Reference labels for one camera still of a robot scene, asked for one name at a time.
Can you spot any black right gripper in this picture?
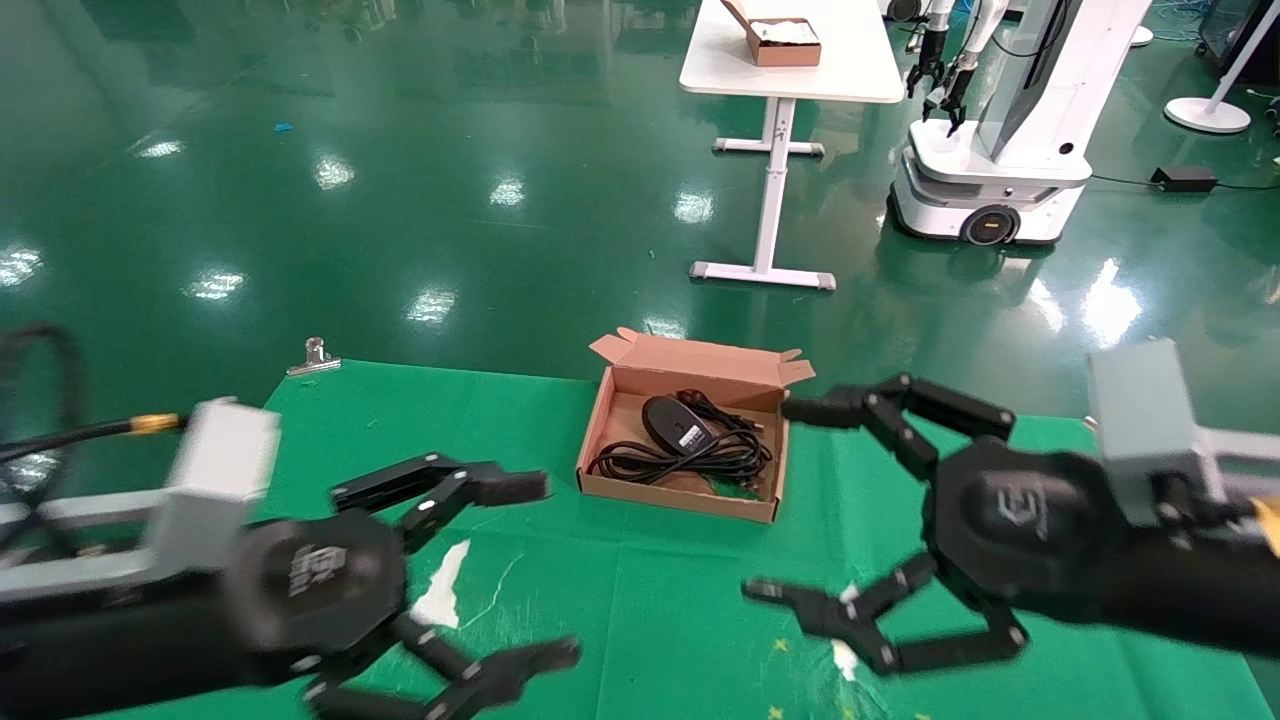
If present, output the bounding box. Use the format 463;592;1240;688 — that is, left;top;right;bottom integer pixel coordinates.
742;373;1280;676

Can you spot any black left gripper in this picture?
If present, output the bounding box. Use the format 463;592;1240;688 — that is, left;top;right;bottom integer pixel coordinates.
0;452;583;720

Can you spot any black power cable with plug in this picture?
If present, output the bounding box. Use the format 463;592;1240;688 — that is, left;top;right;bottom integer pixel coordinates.
588;390;776;486

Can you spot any black wired computer mouse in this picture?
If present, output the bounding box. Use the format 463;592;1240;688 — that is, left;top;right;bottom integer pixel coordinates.
640;394;716;457

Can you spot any open brown cardboard box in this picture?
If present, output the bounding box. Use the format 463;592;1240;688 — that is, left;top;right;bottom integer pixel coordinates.
576;326;817;524

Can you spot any cardboard box with white contents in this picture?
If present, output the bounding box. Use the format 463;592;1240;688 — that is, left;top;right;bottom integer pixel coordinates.
722;0;823;68

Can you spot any green tablecloth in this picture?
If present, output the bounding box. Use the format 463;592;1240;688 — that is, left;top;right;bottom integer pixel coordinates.
80;358;1271;720

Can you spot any silver metal binder clip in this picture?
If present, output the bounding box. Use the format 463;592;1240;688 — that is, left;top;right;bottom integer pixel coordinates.
286;337;343;377

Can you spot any white wheeled robot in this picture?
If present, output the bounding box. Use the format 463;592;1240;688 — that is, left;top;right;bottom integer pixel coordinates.
888;0;1151;247

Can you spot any black gripper of distant robot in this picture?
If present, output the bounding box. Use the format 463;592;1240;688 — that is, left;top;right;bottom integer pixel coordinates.
905;30;946;99
922;55;976;136

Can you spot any white desk with legs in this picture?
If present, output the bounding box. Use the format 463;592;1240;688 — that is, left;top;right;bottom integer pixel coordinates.
680;0;906;291

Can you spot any black power adapter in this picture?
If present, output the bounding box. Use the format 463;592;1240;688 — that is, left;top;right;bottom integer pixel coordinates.
1150;165;1221;194

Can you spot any white floor stand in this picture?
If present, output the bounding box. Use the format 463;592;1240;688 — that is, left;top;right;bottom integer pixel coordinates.
1165;0;1280;134

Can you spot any dark cabinet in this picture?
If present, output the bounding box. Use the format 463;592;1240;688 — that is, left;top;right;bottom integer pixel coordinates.
1198;0;1280;81

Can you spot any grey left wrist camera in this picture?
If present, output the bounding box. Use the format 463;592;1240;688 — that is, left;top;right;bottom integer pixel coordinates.
0;397;283;601

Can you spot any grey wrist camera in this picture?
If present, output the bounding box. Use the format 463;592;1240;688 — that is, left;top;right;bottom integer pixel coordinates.
0;397;283;601
1087;338;1280;531

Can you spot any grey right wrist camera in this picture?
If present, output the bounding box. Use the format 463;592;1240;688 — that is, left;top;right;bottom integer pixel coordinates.
1087;338;1280;531

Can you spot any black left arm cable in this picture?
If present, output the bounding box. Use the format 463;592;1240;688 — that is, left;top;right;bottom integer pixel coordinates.
0;323;186;471

